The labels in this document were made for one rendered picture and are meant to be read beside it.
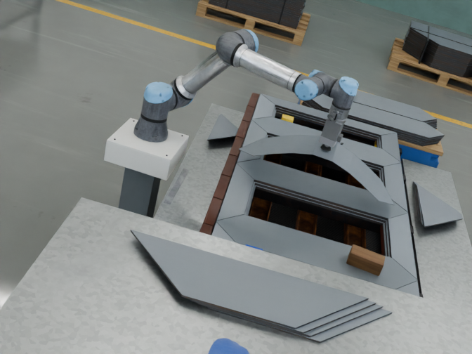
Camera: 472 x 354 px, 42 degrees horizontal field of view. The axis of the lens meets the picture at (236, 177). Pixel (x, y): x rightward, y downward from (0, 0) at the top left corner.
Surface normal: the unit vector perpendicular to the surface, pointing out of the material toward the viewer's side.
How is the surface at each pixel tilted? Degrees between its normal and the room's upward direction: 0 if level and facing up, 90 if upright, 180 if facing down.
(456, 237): 0
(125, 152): 90
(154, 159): 90
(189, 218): 0
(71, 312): 0
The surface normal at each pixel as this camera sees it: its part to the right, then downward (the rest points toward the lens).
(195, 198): 0.23, -0.83
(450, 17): -0.22, 0.47
